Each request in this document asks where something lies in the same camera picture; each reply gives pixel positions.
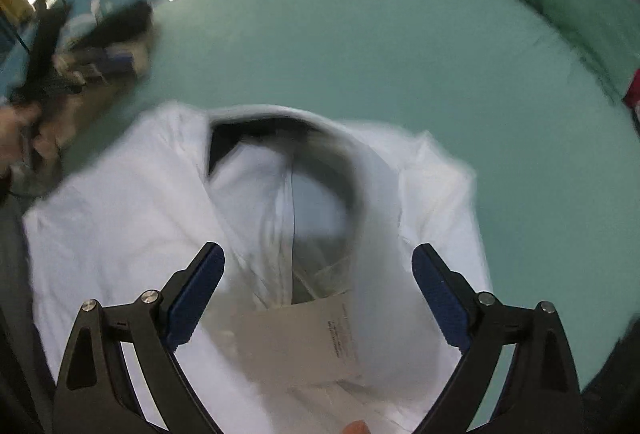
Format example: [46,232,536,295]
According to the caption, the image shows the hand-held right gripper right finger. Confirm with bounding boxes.
[412,243,583,434]

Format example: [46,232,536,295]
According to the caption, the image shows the person's left hand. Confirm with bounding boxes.
[0,103,62,177]

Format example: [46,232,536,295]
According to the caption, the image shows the khaki pants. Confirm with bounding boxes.
[40,64,157,156]

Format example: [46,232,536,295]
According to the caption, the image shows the small red pillow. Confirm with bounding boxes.
[622,69,640,122]

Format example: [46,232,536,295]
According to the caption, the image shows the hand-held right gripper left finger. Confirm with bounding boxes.
[52,241,226,434]

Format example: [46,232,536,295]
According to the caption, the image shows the white shirt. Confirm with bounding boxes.
[22,100,496,434]

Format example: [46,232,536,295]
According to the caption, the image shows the green bed sheet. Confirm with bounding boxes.
[50,0,640,415]

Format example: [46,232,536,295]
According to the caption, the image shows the black garment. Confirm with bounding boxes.
[64,0,154,51]

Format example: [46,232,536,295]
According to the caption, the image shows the white paper insert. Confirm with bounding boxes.
[227,297,366,395]

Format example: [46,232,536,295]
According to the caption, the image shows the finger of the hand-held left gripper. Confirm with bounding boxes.
[75,45,148,79]

